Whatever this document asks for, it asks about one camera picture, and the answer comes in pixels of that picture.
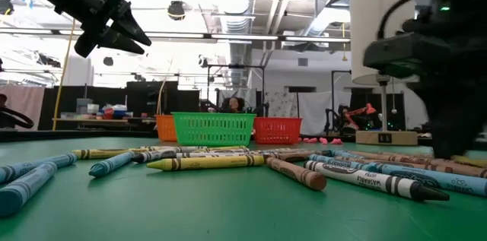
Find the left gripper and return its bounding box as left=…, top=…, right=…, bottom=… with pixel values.
left=53, top=0, right=152, bottom=59

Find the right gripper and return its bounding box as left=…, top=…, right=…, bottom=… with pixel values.
left=403, top=16, right=487, bottom=160

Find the black ceiling speaker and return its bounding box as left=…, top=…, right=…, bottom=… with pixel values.
left=167, top=0, right=186, bottom=21

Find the grey storage bin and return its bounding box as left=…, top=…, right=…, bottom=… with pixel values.
left=75, top=97, right=94, bottom=115

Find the wooden workbench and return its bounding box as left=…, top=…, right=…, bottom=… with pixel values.
left=52, top=116, right=158, bottom=132

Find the red desk lamp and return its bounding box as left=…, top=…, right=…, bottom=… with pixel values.
left=343, top=103, right=378, bottom=125

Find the orange plastic basket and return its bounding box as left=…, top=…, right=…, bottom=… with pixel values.
left=154, top=114, right=178, bottom=142

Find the pink curtain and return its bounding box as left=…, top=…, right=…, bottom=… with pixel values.
left=0, top=84, right=46, bottom=132

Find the green plastic basket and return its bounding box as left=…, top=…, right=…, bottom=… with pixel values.
left=170, top=112, right=256, bottom=147

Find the person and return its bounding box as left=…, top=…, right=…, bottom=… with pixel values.
left=219, top=96, right=247, bottom=115

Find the thin black metal stand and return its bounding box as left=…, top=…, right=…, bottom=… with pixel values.
left=329, top=68, right=353, bottom=115

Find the white hanging sheet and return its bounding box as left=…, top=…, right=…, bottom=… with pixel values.
left=266, top=90, right=353, bottom=135

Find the white shade wooden base lamp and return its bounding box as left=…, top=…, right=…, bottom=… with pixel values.
left=349, top=0, right=422, bottom=147

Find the red plastic basket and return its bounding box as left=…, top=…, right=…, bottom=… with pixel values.
left=253, top=116, right=304, bottom=145

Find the green table mat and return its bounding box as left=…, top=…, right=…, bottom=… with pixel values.
left=0, top=136, right=487, bottom=241

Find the black partition wall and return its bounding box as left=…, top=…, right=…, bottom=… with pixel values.
left=37, top=80, right=202, bottom=132

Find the yellow power cable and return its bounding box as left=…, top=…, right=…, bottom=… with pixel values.
left=52, top=18, right=77, bottom=132

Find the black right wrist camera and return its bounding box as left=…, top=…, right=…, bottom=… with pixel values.
left=363, top=31, right=454, bottom=79

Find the silver ventilation duct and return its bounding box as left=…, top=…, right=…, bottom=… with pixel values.
left=211, top=0, right=255, bottom=87
left=300, top=0, right=381, bottom=44

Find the black cable loop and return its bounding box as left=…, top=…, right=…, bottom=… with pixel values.
left=0, top=106, right=35, bottom=130

